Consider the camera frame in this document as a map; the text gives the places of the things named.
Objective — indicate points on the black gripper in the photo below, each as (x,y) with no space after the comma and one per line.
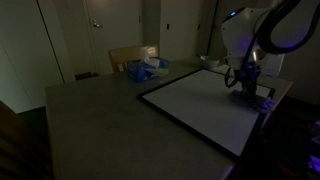
(249,74)

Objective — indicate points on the grey towel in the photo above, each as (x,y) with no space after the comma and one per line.
(266,106)

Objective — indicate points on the robot base with blue lights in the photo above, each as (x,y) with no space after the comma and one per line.
(315,163)

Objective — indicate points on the pale green bowl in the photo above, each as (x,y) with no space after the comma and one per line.
(210,63)

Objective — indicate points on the black framed whiteboard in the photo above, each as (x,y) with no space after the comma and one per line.
(200,106)

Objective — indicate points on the green capped white marker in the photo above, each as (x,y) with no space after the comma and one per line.
(200,56)

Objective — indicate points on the blue tissue box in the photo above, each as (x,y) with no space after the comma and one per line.
(143,71)

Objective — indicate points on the white door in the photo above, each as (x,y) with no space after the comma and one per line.
(116,43)

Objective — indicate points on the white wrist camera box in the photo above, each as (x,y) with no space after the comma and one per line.
(273,66)

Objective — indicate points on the dark wall switch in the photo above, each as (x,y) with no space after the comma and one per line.
(168,26)

